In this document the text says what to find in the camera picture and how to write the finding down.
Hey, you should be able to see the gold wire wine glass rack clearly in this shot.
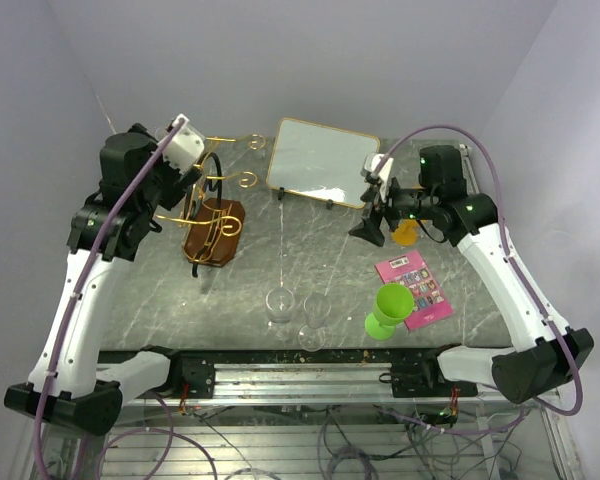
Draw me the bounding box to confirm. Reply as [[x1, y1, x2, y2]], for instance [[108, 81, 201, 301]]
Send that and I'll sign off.
[[154, 134, 267, 278]]

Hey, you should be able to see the green plastic goblet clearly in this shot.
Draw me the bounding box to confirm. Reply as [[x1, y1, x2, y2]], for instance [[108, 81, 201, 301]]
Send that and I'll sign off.
[[364, 283, 415, 341]]

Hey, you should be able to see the pink booklet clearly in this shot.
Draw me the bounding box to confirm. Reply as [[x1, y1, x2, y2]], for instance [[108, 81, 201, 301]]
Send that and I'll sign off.
[[375, 250, 453, 331]]

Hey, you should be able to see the large clear wine glass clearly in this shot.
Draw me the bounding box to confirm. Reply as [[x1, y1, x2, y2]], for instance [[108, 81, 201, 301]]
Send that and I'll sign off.
[[154, 127, 168, 142]]

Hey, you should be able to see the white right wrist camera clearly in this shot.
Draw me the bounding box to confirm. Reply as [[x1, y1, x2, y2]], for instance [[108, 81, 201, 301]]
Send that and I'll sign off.
[[360, 153, 394, 203]]

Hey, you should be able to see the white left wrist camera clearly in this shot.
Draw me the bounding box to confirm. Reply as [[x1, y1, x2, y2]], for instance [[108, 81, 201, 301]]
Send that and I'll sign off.
[[159, 114, 206, 173]]

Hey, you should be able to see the gold framed whiteboard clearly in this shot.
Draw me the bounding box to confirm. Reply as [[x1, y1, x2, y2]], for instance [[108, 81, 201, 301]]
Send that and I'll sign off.
[[266, 118, 380, 209]]

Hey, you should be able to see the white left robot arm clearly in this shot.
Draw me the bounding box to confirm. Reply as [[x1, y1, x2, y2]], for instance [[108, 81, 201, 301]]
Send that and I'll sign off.
[[4, 115, 204, 436]]

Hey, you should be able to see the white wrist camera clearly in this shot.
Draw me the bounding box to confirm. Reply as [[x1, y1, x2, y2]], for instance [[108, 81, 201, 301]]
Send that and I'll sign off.
[[360, 153, 394, 203], [159, 114, 206, 173]]

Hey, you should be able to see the small clear wine glass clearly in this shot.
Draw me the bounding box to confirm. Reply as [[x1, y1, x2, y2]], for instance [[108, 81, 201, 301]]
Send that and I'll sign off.
[[298, 292, 331, 352]]

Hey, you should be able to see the aluminium rail frame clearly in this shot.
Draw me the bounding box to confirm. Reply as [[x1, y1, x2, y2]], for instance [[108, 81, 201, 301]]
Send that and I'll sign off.
[[17, 349, 585, 479]]

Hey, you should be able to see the clear wine glass front left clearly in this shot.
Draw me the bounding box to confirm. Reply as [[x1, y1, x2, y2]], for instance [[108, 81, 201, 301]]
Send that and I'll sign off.
[[265, 286, 296, 342]]

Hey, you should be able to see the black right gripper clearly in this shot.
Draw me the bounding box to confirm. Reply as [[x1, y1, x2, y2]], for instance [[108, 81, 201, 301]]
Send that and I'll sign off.
[[348, 173, 438, 246]]

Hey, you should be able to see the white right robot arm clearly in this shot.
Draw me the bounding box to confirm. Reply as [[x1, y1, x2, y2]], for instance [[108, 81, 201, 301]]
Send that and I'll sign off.
[[349, 145, 594, 404]]

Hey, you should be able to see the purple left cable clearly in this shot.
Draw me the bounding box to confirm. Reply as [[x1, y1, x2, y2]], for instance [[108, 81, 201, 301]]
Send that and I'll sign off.
[[32, 117, 216, 480]]

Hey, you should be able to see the orange plastic goblet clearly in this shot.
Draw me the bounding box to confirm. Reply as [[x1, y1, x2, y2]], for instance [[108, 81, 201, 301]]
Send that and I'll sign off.
[[391, 215, 423, 247]]

